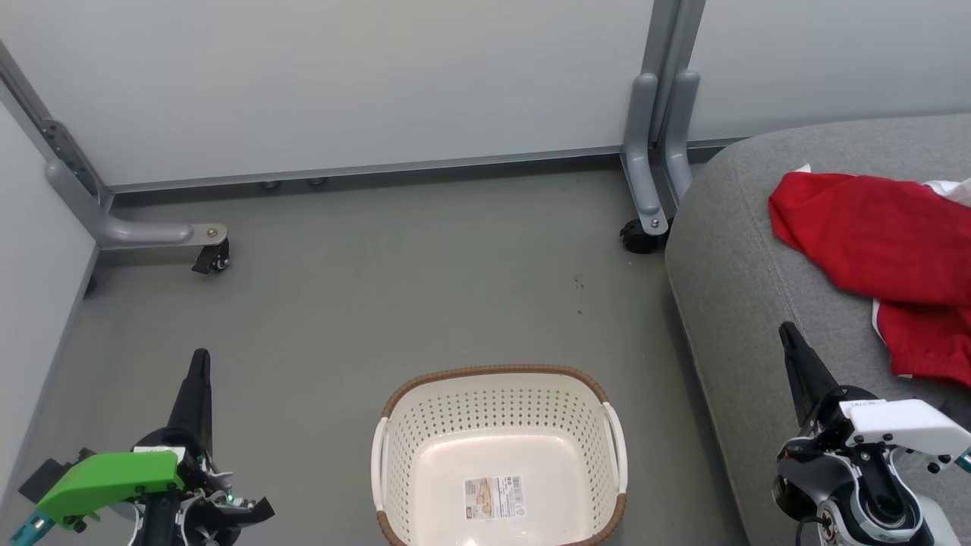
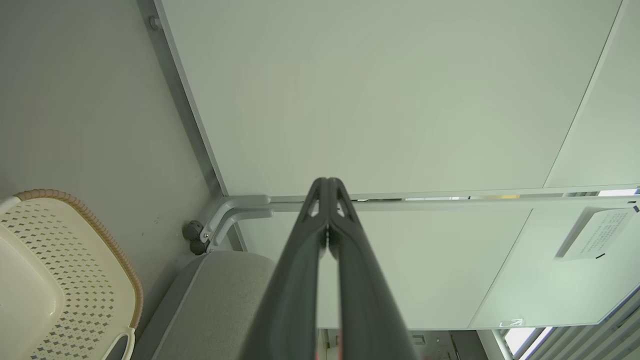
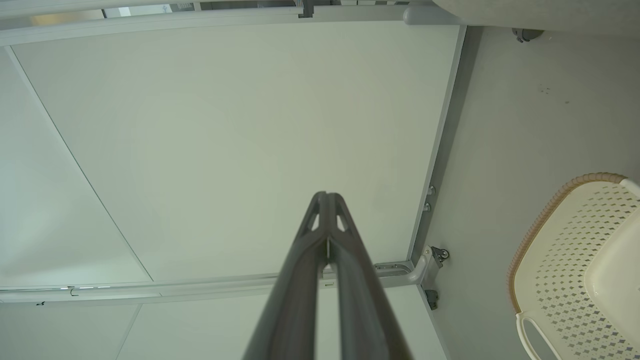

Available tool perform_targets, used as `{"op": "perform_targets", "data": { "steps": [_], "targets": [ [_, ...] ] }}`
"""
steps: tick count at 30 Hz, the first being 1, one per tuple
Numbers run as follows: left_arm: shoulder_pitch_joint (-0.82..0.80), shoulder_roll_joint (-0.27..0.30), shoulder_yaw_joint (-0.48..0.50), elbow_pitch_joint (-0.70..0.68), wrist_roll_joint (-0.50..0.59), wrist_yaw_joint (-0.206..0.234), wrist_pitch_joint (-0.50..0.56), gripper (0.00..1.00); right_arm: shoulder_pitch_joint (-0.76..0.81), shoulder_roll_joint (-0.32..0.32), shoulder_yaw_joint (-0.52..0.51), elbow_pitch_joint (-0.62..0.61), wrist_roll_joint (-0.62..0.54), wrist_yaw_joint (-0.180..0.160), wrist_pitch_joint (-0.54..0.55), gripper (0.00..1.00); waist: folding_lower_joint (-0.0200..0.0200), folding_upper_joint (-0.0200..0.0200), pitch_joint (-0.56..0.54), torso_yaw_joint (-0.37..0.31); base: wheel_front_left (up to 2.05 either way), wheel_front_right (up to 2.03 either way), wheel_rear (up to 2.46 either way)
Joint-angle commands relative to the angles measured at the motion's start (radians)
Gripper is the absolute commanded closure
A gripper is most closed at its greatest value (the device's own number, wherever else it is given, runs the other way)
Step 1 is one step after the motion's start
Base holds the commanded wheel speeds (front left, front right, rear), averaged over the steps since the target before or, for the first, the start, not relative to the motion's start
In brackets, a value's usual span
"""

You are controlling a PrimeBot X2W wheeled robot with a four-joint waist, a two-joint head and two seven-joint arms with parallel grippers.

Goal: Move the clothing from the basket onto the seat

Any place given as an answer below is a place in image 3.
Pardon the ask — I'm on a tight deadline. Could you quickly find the grey fabric sofa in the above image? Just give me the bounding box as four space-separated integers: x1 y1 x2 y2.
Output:
432 0 640 37

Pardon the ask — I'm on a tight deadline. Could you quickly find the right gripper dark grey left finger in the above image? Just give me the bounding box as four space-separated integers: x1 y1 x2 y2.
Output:
242 191 329 360

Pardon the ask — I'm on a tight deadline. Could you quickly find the grey metal partition rail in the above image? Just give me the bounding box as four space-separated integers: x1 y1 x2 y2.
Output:
406 25 483 273
0 247 433 304
0 0 463 47

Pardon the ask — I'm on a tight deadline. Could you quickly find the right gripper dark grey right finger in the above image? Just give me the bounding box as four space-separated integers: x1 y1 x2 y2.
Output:
327 192 413 360

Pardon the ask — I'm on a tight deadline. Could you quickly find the cream perforated laundry basket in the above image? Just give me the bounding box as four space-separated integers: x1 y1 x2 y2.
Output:
506 172 640 360

